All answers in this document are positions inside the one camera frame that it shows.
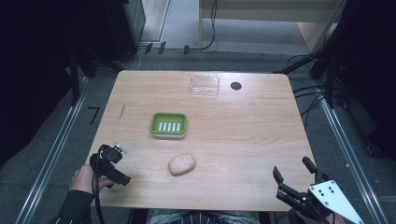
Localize person's right hand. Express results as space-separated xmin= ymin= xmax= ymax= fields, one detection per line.
xmin=294 ymin=210 xmax=340 ymax=224

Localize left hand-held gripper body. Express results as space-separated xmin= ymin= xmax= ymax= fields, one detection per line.
xmin=89 ymin=143 xmax=128 ymax=176

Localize green soap dish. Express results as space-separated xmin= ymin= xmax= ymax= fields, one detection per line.
xmin=149 ymin=112 xmax=189 ymax=140

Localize metal floor rail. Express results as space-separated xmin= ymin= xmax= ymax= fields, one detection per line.
xmin=319 ymin=96 xmax=390 ymax=224
xmin=14 ymin=77 xmax=91 ymax=224

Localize white floor cable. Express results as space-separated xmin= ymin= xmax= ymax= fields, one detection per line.
xmin=118 ymin=46 xmax=149 ymax=71

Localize dark cabinet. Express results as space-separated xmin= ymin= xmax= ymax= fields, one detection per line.
xmin=102 ymin=0 xmax=148 ymax=63

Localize person's left hand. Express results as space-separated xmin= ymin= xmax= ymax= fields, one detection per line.
xmin=68 ymin=164 xmax=115 ymax=196

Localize clear plastic lid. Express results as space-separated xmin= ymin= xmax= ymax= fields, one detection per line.
xmin=190 ymin=75 xmax=220 ymax=97

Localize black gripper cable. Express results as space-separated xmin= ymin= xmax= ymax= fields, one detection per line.
xmin=92 ymin=145 xmax=108 ymax=224

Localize light wooden desk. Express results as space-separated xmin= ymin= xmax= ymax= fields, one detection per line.
xmin=198 ymin=0 xmax=348 ymax=53

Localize black stand leg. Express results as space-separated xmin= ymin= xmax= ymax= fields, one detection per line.
xmin=273 ymin=46 xmax=332 ymax=75

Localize black floor cables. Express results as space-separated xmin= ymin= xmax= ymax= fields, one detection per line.
xmin=291 ymin=84 xmax=331 ymax=129

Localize black hanging cable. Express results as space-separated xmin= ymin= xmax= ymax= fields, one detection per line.
xmin=184 ymin=0 xmax=219 ymax=52

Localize person's striped clothing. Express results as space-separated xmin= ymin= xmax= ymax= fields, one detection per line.
xmin=148 ymin=210 xmax=260 ymax=224

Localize peach soap bar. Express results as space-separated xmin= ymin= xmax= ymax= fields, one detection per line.
xmin=167 ymin=153 xmax=197 ymax=177

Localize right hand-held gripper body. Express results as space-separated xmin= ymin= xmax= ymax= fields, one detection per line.
xmin=276 ymin=179 xmax=365 ymax=224

